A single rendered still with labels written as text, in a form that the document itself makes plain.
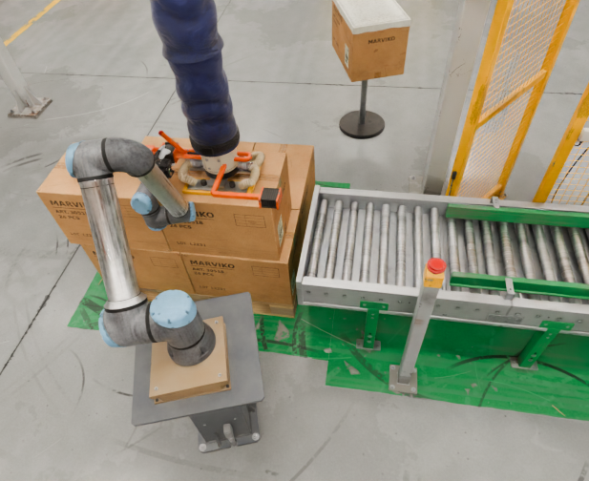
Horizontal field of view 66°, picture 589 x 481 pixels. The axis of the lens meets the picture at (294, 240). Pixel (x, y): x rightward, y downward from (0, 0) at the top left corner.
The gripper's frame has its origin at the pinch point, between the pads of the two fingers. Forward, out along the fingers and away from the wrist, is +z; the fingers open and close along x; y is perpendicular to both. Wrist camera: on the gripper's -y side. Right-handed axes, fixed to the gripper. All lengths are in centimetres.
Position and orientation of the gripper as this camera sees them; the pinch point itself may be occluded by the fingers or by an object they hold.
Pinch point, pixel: (164, 152)
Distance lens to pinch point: 231.4
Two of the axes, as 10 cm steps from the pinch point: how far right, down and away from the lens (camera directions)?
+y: 9.8, 0.9, -1.5
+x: -0.6, -6.5, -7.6
